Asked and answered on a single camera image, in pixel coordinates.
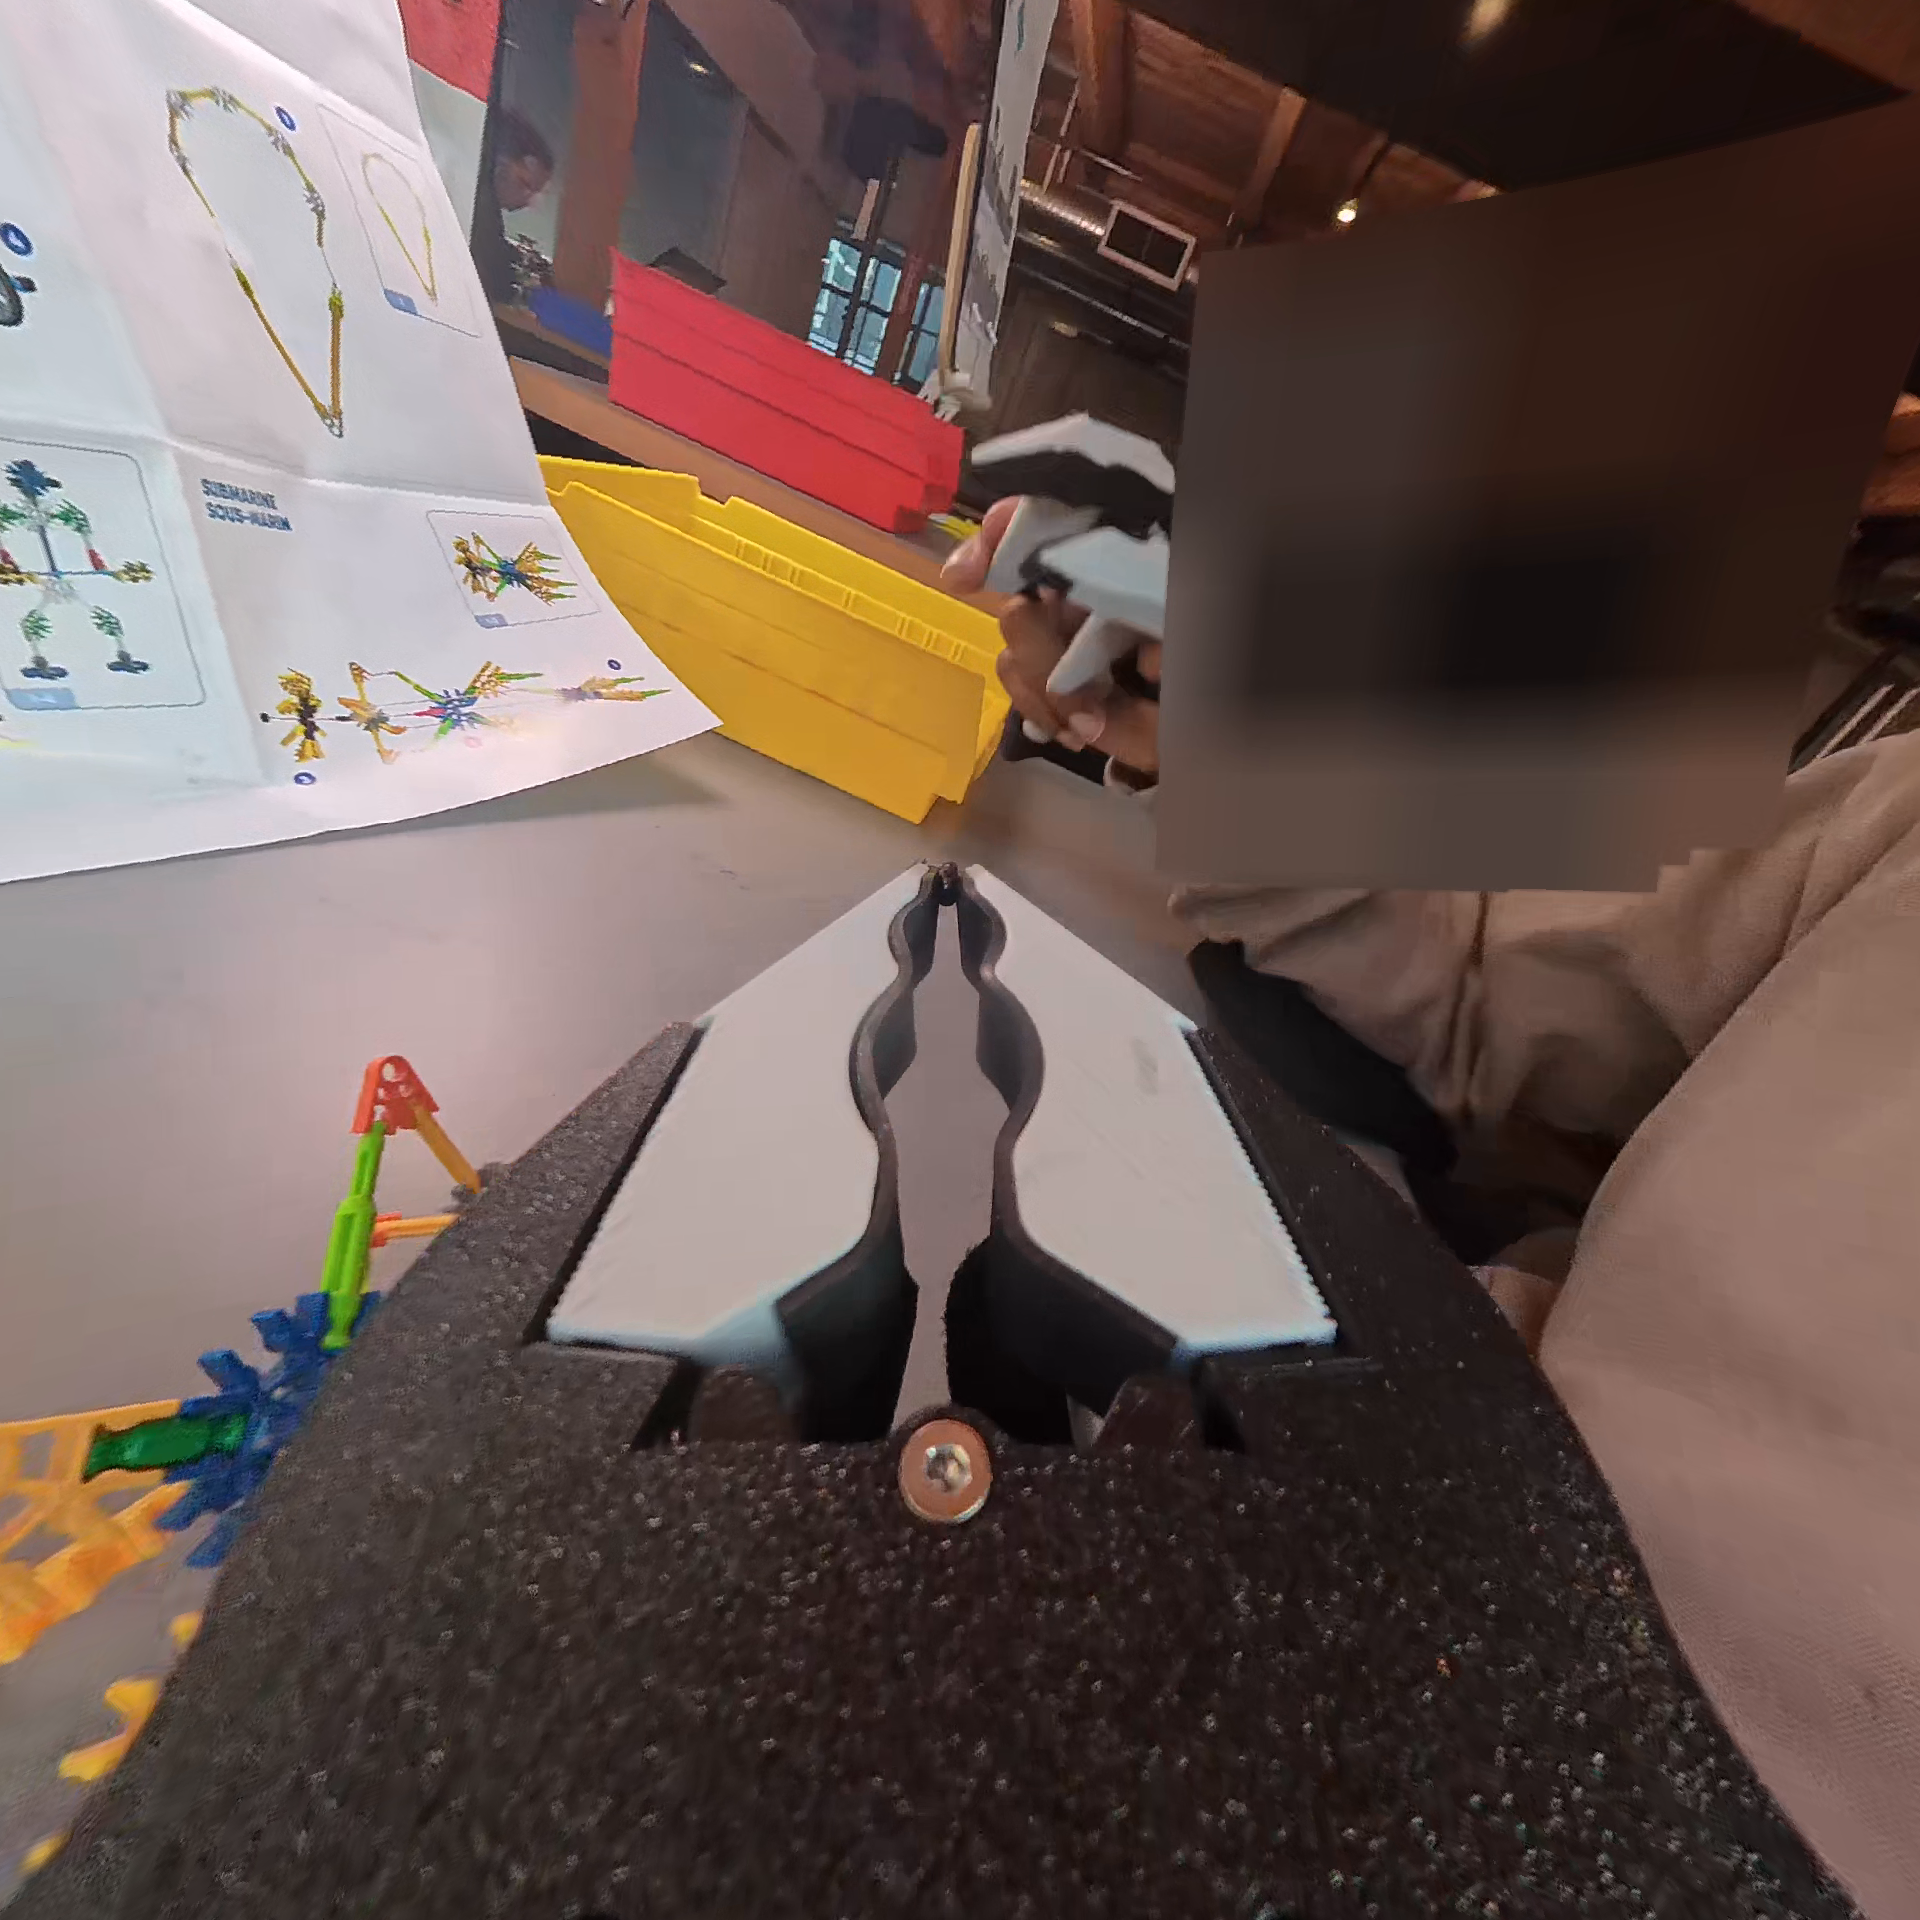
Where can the person's right forearm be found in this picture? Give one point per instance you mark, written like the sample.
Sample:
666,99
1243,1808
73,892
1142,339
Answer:
1499,990

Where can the dark framed window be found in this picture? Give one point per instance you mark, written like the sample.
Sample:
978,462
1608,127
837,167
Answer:
869,306

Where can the wall air vent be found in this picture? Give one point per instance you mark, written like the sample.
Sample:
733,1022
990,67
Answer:
1148,241

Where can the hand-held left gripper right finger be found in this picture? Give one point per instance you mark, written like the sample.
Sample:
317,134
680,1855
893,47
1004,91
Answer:
1171,1200

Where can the grey desk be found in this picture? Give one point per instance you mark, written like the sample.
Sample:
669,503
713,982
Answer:
450,974

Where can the red storage bin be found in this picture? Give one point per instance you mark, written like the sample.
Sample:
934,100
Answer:
749,388

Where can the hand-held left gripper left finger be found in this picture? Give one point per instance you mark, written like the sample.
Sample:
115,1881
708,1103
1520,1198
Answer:
720,1200

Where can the hanging white banner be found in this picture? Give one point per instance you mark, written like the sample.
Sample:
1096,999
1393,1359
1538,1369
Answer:
996,195

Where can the person's right hand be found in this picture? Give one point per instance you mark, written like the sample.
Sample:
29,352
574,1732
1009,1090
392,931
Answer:
1026,662

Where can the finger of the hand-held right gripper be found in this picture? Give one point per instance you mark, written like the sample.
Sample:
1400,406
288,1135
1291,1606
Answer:
1073,441
1117,570

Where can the blue storage bin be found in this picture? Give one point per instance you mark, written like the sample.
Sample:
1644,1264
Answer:
569,319

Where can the colourful toy construction model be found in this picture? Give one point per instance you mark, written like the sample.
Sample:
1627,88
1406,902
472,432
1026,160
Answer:
348,1230

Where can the printed instruction sheet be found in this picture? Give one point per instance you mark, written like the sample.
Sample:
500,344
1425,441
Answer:
225,451

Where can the black chair armrest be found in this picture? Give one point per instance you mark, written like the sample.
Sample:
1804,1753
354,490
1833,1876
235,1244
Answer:
1320,1079

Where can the person's brown hoodie torso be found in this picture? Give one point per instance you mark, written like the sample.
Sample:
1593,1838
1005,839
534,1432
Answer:
1723,1348

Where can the yellow storage bin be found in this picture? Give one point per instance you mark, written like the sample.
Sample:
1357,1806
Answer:
780,644

